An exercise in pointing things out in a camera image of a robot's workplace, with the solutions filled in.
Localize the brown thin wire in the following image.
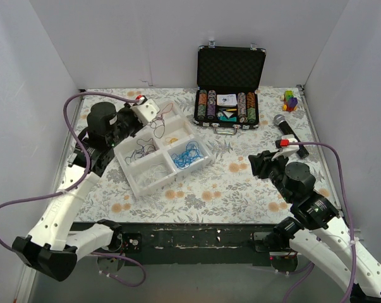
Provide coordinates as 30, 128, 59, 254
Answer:
147, 115, 167, 140

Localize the orange thin wire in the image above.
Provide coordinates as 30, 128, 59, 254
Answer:
158, 102, 175, 116

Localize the white thin wire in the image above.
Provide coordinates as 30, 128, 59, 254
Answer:
135, 163, 171, 189

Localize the blue thin wire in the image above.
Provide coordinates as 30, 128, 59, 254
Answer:
171, 141, 203, 171

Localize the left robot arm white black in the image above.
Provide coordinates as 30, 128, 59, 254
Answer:
12, 102, 144, 282

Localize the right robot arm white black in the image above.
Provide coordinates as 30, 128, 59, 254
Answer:
248, 151, 381, 302

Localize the floral patterned table mat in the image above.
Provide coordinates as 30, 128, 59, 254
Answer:
47, 87, 339, 224

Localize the white plastic compartment tray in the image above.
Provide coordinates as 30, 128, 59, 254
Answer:
114, 102, 214, 198

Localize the black handheld microphone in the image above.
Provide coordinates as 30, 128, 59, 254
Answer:
273, 114, 310, 159

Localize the colourful toy block train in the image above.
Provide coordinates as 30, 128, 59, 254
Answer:
281, 90, 298, 112

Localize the black poker chip case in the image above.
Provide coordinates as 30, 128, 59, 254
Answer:
193, 41, 267, 135

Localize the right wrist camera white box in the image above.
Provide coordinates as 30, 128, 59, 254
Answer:
272, 134, 299, 161

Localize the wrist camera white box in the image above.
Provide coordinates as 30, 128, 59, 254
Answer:
272, 134, 299, 161
131, 97, 160, 126

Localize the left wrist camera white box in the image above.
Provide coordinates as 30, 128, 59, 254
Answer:
131, 97, 160, 126

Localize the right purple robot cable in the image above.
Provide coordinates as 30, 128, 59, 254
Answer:
281, 141, 358, 303

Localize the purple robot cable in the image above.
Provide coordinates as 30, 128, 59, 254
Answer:
281, 141, 358, 303
0, 91, 147, 287

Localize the black metal base plate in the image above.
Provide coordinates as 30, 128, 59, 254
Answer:
110, 223, 299, 271

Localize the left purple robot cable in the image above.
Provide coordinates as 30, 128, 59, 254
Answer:
0, 91, 147, 287

